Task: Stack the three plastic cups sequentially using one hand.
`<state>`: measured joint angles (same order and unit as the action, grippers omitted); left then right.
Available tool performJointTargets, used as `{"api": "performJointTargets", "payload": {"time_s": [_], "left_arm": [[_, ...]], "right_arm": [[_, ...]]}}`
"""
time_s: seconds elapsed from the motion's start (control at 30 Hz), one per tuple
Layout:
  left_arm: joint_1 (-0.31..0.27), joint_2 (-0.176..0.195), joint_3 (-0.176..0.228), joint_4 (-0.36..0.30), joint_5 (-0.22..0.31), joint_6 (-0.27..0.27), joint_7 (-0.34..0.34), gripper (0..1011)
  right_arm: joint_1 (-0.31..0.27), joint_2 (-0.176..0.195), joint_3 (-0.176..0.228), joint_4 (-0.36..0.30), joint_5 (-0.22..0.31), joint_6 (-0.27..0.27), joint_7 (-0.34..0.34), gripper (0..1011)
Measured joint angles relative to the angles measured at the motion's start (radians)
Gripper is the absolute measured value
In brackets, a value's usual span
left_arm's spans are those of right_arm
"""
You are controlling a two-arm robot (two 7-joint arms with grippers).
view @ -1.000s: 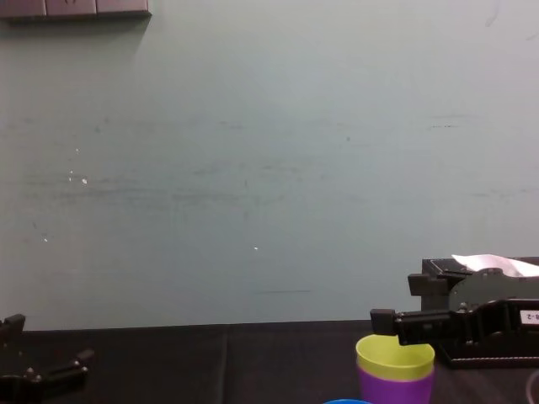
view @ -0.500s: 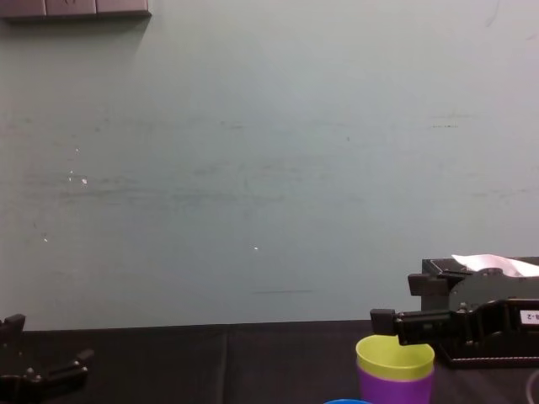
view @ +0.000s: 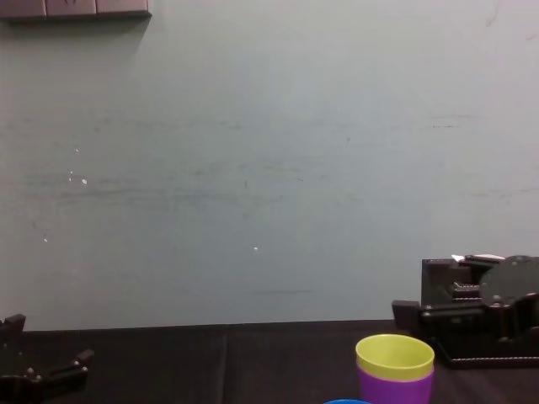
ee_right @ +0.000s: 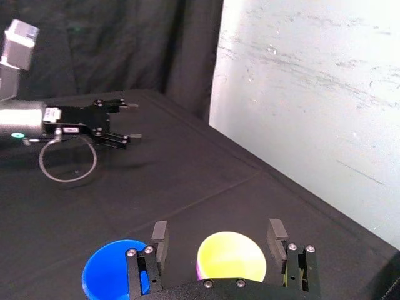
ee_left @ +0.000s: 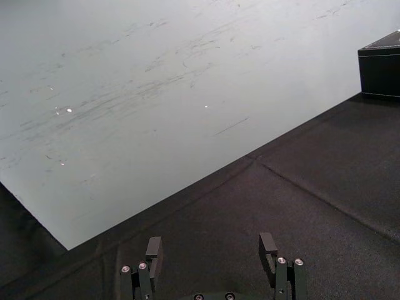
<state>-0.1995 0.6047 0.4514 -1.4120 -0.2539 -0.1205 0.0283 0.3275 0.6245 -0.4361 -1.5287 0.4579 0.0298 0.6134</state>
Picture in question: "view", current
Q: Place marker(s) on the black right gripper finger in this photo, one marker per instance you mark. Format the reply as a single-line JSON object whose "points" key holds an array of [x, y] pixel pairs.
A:
{"points": [[446, 315]]}

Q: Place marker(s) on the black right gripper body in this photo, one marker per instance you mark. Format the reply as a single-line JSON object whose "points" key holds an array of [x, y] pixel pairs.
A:
{"points": [[520, 317]]}

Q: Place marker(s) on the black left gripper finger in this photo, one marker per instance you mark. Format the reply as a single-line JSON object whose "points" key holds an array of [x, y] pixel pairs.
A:
{"points": [[67, 367], [12, 326]]}

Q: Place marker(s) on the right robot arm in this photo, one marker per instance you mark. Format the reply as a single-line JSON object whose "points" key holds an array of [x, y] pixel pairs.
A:
{"points": [[509, 280]]}

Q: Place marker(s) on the black stitched desk organizer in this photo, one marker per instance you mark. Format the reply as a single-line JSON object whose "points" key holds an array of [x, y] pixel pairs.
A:
{"points": [[436, 280]]}

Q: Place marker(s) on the yellow-green plastic cup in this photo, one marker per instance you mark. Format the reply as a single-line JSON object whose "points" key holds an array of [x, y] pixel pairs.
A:
{"points": [[393, 357]]}

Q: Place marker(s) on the purple plastic cup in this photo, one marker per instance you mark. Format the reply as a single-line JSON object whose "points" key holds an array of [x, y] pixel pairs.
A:
{"points": [[391, 389]]}

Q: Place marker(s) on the blue plastic cup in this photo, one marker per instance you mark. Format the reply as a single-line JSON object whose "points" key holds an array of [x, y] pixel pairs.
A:
{"points": [[347, 402]]}

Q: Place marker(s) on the black table cloth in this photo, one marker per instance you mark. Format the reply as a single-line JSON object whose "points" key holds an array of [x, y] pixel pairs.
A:
{"points": [[210, 366]]}

